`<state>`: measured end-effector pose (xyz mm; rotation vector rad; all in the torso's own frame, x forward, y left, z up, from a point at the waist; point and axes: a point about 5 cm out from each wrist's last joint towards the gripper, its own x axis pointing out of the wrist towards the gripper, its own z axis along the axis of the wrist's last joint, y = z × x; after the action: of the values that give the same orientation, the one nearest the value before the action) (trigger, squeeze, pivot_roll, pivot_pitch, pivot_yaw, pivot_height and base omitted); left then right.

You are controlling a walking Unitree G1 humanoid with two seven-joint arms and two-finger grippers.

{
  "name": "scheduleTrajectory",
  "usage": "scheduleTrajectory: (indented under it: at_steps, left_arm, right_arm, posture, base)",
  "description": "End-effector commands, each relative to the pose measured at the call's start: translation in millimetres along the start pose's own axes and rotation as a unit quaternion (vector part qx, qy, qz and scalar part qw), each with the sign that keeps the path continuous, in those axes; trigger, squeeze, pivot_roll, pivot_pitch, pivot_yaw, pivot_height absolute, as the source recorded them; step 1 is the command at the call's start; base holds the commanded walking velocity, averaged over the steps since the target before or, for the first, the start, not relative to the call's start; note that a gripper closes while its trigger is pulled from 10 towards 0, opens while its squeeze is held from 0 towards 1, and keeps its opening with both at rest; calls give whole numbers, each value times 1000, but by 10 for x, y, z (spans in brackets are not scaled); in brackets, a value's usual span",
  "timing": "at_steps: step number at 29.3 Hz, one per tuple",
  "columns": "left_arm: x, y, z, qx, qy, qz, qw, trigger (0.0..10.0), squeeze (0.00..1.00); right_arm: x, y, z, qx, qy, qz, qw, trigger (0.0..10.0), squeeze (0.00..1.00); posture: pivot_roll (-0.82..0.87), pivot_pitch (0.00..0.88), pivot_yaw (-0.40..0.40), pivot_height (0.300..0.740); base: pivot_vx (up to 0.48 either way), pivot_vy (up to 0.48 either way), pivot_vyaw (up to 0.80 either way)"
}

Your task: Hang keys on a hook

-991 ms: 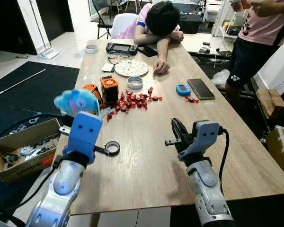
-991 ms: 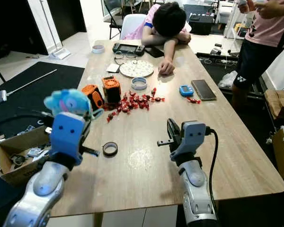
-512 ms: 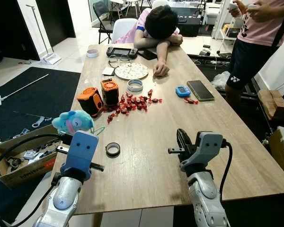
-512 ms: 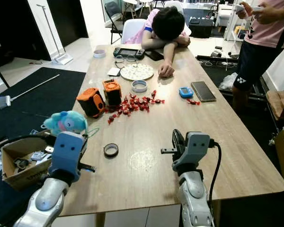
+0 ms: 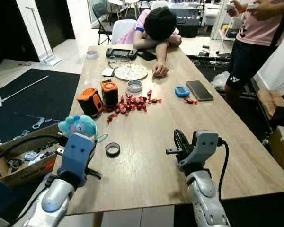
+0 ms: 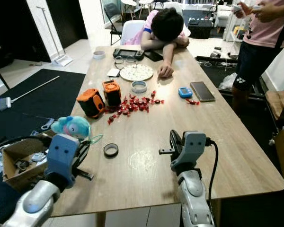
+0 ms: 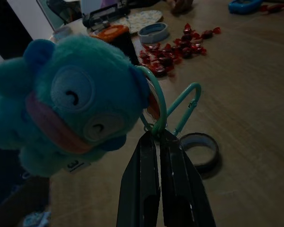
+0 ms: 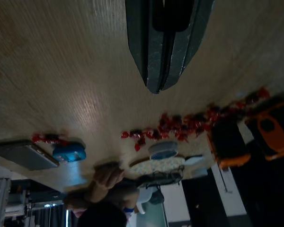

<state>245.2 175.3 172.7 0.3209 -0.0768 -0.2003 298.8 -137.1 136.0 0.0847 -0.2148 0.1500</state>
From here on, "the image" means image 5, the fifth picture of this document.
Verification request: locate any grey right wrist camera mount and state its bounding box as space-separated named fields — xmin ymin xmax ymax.
xmin=178 ymin=131 xmax=221 ymax=173

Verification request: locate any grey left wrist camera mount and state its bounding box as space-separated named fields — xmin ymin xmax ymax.
xmin=56 ymin=132 xmax=96 ymax=179

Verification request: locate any black folding chair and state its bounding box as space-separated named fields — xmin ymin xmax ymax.
xmin=91 ymin=2 xmax=115 ymax=45

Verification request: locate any open cardboard box with parts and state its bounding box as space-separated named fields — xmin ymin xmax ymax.
xmin=0 ymin=124 xmax=69 ymax=191

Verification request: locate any teal plush toy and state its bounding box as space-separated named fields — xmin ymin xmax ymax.
xmin=58 ymin=115 xmax=99 ymax=139

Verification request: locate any small orange black speaker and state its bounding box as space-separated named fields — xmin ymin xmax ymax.
xmin=100 ymin=79 xmax=120 ymax=107

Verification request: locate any large orange black speaker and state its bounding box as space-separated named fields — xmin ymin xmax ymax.
xmin=76 ymin=88 xmax=104 ymax=118

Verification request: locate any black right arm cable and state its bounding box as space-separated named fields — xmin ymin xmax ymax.
xmin=217 ymin=138 xmax=230 ymax=199

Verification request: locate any white patterned plate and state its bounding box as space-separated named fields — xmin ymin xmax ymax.
xmin=114 ymin=64 xmax=149 ymax=81

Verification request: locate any grey tape roll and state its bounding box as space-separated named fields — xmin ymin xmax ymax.
xmin=127 ymin=80 xmax=143 ymax=94

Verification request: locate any black tape roll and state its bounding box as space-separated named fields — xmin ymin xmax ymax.
xmin=106 ymin=142 xmax=121 ymax=157

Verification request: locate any black floor rug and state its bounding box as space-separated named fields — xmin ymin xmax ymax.
xmin=0 ymin=69 xmax=81 ymax=209

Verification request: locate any pile of red wrapped candies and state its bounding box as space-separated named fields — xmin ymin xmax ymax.
xmin=106 ymin=90 xmax=162 ymax=124

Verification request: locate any sleeping person in pink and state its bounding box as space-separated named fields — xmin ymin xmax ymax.
xmin=124 ymin=6 xmax=183 ymax=78

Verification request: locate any white floor stand with pole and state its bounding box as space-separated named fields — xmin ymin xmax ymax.
xmin=25 ymin=6 xmax=62 ymax=67

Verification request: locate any black phone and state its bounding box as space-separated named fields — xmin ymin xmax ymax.
xmin=136 ymin=50 xmax=158 ymax=62

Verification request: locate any standing person in pink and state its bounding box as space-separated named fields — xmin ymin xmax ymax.
xmin=224 ymin=0 xmax=284 ymax=112

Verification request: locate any white plastic bag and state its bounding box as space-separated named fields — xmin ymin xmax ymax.
xmin=211 ymin=71 xmax=233 ymax=91

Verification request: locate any black handheld game console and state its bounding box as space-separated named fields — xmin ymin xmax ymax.
xmin=106 ymin=48 xmax=138 ymax=59

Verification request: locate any white chair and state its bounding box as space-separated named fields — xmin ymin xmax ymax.
xmin=110 ymin=19 xmax=138 ymax=46

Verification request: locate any small blue device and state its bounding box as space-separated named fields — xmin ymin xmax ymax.
xmin=175 ymin=86 xmax=191 ymax=98

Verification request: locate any small closed cardboard box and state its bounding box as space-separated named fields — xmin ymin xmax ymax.
xmin=257 ymin=88 xmax=284 ymax=121

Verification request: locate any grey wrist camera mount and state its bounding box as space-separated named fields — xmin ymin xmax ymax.
xmin=56 ymin=132 xmax=96 ymax=179
xmin=178 ymin=131 xmax=221 ymax=173

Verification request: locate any tall cardboard box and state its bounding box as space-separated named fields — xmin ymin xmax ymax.
xmin=267 ymin=125 xmax=284 ymax=178

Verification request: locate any black case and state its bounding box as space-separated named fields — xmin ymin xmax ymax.
xmin=169 ymin=8 xmax=202 ymax=38

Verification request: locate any light green carabiner loop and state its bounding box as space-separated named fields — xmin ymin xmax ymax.
xmin=94 ymin=134 xmax=109 ymax=144

